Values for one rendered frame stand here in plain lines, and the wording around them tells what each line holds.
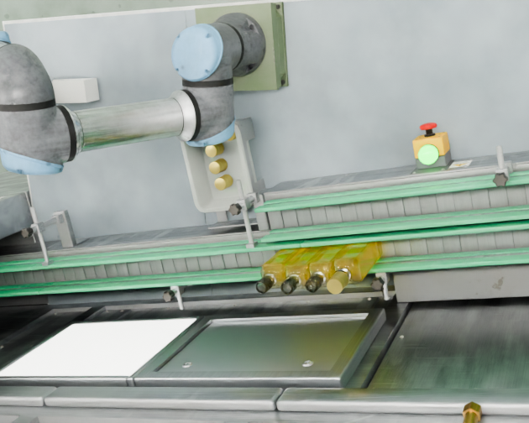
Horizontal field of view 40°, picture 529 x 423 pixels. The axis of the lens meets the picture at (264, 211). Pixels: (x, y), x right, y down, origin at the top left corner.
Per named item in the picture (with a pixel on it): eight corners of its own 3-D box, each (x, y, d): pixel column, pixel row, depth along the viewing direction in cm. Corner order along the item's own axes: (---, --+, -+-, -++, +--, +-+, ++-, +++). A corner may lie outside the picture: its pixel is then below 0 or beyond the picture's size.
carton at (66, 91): (28, 80, 215) (14, 82, 210) (96, 77, 206) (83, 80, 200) (31, 101, 217) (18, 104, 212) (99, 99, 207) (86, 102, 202)
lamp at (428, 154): (421, 164, 170) (418, 167, 168) (417, 145, 169) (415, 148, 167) (440, 161, 168) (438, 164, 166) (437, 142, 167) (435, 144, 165)
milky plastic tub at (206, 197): (211, 205, 203) (196, 214, 196) (193, 126, 199) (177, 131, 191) (268, 199, 196) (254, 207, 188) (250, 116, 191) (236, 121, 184)
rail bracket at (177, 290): (190, 298, 200) (164, 317, 188) (184, 274, 198) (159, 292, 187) (202, 297, 198) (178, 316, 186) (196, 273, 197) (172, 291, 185)
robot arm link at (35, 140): (244, 77, 166) (3, 107, 135) (246, 142, 171) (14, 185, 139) (214, 73, 175) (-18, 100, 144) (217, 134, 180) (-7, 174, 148)
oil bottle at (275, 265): (294, 261, 184) (261, 292, 165) (290, 239, 183) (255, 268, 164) (315, 259, 181) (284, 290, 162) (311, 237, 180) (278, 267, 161)
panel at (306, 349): (74, 331, 205) (-14, 389, 176) (71, 321, 205) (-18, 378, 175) (386, 319, 167) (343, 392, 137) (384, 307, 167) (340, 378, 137)
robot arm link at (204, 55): (241, 21, 167) (213, 25, 155) (243, 80, 171) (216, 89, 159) (195, 21, 171) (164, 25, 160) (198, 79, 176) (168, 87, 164)
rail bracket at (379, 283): (386, 287, 176) (372, 309, 165) (381, 260, 175) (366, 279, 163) (402, 286, 175) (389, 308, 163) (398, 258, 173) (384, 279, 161)
